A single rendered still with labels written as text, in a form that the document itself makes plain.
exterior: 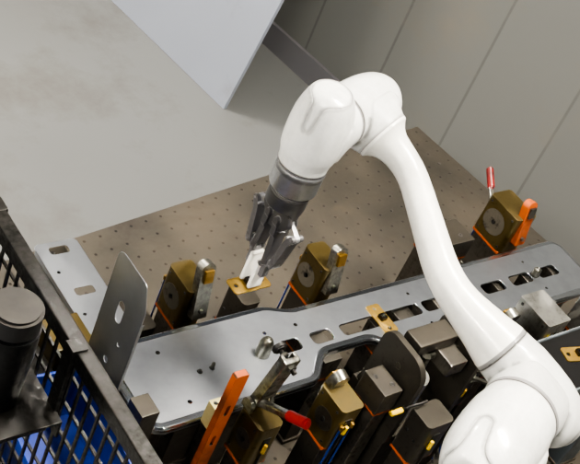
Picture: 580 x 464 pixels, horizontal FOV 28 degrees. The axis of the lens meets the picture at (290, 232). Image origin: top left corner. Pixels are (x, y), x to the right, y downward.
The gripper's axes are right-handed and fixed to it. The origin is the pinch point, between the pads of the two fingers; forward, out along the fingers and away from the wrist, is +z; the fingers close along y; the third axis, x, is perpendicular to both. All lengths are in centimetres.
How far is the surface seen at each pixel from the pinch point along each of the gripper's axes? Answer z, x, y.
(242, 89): 129, -172, 193
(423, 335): 10.1, -33.9, -18.5
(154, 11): 118, -149, 238
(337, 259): 20.9, -39.9, 13.2
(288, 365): 8.2, 0.6, -17.1
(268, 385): 15.1, 1.5, -15.7
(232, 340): 28.9, -8.7, 5.2
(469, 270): 29, -82, 6
